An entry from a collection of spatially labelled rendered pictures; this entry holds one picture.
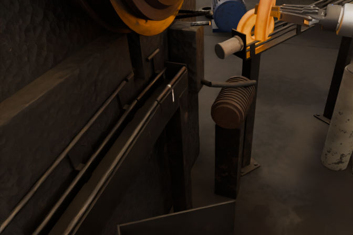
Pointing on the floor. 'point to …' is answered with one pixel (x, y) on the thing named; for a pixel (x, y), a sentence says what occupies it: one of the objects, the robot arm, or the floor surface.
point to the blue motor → (227, 10)
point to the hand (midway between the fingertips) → (266, 10)
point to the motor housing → (230, 135)
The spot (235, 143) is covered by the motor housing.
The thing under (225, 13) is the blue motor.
